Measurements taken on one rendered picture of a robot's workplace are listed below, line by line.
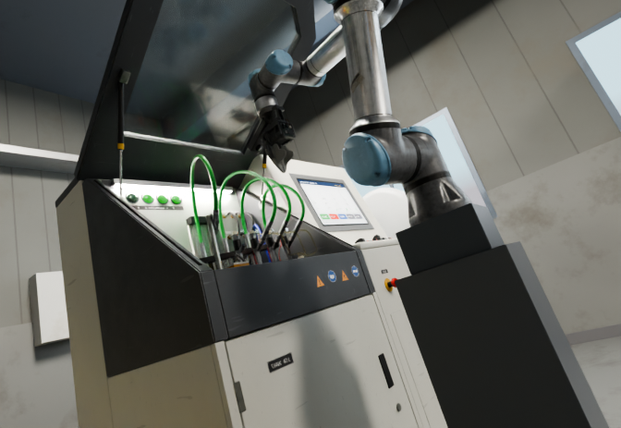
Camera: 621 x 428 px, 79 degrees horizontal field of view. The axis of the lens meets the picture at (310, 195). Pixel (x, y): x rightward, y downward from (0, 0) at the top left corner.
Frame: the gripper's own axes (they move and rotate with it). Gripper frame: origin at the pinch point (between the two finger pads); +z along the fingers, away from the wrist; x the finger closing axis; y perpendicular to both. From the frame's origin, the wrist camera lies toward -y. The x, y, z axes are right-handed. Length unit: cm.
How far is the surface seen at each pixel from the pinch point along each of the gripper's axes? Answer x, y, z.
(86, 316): -35, -71, 24
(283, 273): -8.8, -2.8, 31.9
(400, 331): 41, -3, 60
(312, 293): 0.9, -2.8, 39.3
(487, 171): 260, 5, -22
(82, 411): -35, -83, 52
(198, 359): -35, -10, 46
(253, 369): -27, -3, 52
